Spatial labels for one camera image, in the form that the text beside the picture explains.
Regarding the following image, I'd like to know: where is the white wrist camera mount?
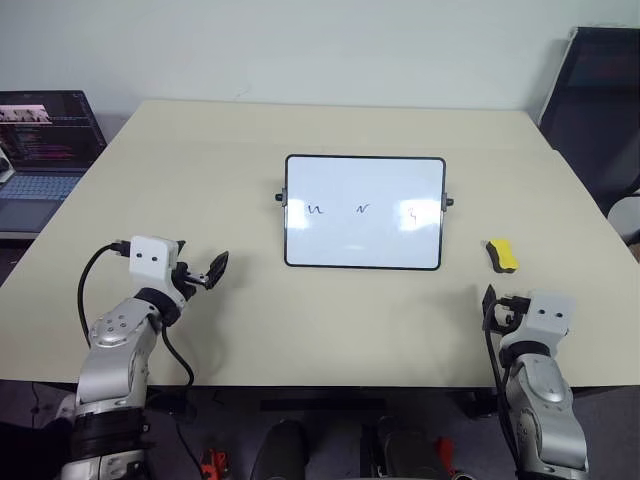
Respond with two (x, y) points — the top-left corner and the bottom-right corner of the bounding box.
(513, 290), (577, 345)
(128, 235), (179, 293)

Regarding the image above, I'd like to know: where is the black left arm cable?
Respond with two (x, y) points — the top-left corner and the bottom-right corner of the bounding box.
(75, 239), (196, 388)

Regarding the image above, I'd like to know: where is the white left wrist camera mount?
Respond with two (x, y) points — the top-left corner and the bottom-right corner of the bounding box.
(128, 235), (179, 293)

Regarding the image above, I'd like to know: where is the yellow and black eraser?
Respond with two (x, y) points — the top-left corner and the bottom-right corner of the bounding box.
(481, 238), (522, 276)

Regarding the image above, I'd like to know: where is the open laptop computer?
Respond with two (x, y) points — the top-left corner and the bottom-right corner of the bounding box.
(0, 89), (109, 242)

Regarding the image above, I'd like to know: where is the grey rounded chair seat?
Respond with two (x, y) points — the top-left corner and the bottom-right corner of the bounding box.
(606, 193), (640, 247)

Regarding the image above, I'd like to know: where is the red clamp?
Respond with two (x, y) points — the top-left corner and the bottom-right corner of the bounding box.
(198, 437), (234, 479)

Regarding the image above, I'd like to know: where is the black office chair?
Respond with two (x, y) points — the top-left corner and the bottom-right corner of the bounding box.
(537, 26), (640, 217)

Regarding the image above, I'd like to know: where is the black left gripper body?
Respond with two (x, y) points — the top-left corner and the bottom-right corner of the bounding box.
(171, 260), (211, 303)

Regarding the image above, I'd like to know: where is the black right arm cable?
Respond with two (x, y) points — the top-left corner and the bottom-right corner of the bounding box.
(482, 319), (519, 454)

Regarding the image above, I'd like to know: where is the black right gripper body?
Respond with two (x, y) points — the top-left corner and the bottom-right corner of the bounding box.
(488, 294), (531, 337)

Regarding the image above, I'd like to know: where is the black table crossbar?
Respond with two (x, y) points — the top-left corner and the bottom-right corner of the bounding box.
(259, 396), (387, 413)

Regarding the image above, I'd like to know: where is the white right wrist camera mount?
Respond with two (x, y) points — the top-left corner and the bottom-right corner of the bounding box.
(513, 290), (577, 345)

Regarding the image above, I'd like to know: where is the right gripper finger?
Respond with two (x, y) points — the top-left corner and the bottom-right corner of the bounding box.
(480, 283), (499, 331)

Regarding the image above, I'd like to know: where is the small black-framed whiteboard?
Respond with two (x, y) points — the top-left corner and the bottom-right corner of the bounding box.
(273, 153), (456, 272)

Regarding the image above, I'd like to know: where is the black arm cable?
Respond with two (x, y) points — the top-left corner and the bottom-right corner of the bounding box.
(482, 319), (519, 454)
(75, 239), (196, 388)

